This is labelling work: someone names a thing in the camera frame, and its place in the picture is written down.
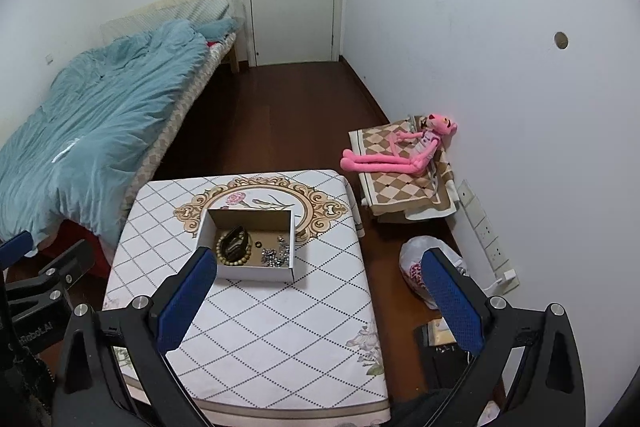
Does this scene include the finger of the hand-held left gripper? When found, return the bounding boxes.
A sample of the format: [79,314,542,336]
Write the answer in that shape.
[0,230,34,269]
[29,240,97,292]

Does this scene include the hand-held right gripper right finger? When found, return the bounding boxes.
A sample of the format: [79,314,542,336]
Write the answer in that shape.
[420,248,586,427]

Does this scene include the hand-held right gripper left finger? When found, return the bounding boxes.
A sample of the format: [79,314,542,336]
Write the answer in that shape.
[52,246,219,427]

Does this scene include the brown checkered cloth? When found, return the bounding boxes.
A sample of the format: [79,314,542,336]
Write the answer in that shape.
[348,117,459,224]

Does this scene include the white wall socket strip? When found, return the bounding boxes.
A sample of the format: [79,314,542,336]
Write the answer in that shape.
[455,179,519,294]

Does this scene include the blue duvet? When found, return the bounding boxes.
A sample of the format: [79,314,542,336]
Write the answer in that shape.
[0,19,239,254]

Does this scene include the bed with patterned mattress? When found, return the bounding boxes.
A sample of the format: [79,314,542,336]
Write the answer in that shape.
[0,0,247,279]

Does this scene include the white plug charger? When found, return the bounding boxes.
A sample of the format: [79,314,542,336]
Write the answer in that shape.
[492,270,519,291]

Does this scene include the wooden bead bracelet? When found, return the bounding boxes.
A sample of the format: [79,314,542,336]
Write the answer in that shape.
[216,229,252,267]

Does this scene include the white plastic bag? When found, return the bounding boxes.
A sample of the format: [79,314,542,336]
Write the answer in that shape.
[398,235,469,311]

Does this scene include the pink plush toy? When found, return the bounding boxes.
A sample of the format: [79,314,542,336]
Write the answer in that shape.
[340,113,460,179]

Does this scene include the red bed sheet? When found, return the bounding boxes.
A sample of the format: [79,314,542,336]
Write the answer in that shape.
[37,219,113,280]

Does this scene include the black smart band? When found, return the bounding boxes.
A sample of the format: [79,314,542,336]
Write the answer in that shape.
[222,225,250,256]

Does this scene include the table with patterned cover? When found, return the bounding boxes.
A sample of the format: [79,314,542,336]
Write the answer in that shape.
[102,169,392,426]

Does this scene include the cardboard box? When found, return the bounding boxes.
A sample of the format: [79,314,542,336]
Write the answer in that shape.
[197,207,296,284]

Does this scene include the black flat box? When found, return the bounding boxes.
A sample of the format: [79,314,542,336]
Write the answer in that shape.
[413,320,474,391]

